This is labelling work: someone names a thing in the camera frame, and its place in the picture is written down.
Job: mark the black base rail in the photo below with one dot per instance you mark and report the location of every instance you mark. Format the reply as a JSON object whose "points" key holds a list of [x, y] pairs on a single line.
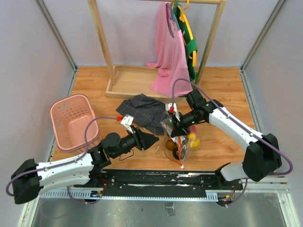
{"points": [[160, 183]]}

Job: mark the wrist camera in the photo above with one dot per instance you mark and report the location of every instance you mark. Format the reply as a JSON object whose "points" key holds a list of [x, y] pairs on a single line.
{"points": [[172, 109], [126, 121]]}

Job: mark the orange fake fruit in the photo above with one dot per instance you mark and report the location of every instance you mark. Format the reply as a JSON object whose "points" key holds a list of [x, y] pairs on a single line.
{"points": [[170, 145]]}

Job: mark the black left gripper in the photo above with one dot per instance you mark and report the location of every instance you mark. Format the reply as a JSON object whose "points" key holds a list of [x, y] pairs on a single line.
{"points": [[147, 140]]}

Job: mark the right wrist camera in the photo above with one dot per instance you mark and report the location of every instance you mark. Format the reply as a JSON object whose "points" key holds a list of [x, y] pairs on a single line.
{"points": [[172, 109]]}

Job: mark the dark grey checked cloth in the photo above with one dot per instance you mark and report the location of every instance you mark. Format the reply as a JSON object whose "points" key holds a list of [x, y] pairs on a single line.
{"points": [[146, 111]]}

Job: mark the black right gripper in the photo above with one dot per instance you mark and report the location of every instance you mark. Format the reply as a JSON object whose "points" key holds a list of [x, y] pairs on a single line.
{"points": [[177, 130]]}

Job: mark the pink t-shirt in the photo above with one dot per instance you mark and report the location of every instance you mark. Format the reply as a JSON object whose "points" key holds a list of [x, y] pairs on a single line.
{"points": [[171, 59]]}

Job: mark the grey clothes hanger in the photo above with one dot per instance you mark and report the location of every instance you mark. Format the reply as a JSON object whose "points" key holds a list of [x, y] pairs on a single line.
{"points": [[172, 22]]}

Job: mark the yellow fake lemon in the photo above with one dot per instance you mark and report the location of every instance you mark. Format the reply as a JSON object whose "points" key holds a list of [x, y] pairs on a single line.
{"points": [[194, 143]]}

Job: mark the red fake apple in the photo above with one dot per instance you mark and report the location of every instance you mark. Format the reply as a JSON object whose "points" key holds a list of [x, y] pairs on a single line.
{"points": [[193, 129]]}

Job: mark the dark purple fake eggplant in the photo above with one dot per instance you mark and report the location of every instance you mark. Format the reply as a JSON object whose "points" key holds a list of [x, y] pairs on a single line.
{"points": [[178, 155]]}

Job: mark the clear zip top bag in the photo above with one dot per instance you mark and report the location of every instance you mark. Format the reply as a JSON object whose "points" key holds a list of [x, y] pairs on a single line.
{"points": [[181, 141]]}

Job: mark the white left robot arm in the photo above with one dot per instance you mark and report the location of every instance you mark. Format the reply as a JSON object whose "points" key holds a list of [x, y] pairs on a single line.
{"points": [[84, 170]]}

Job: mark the yellow clothes hanger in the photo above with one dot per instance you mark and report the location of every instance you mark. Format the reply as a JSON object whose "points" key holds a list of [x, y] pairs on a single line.
{"points": [[189, 30]]}

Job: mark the wooden clothes rack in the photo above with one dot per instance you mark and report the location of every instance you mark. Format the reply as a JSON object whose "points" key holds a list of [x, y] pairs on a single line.
{"points": [[127, 81]]}

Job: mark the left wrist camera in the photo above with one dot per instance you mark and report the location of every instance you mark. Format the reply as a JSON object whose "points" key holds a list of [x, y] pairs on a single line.
{"points": [[126, 121]]}

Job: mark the pink plastic basket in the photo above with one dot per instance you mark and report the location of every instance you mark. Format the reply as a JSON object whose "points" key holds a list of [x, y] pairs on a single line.
{"points": [[70, 117]]}

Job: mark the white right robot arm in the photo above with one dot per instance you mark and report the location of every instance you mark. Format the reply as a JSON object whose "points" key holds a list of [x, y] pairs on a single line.
{"points": [[261, 151]]}

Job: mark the green t-shirt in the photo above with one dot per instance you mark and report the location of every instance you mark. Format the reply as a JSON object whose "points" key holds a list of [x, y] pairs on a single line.
{"points": [[190, 52]]}

